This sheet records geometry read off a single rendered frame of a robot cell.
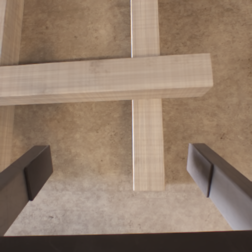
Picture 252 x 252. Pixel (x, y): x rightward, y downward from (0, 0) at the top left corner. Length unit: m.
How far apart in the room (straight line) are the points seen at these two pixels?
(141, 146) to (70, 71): 0.32
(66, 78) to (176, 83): 0.32
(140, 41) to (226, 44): 0.35
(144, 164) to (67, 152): 0.32
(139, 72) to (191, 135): 0.32
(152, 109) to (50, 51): 0.53
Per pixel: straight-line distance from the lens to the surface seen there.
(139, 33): 0.73
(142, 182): 0.60
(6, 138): 0.85
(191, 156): 0.16
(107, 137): 0.71
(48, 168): 0.17
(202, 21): 0.91
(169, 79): 0.54
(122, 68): 0.56
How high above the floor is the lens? 0.70
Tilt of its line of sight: 80 degrees down
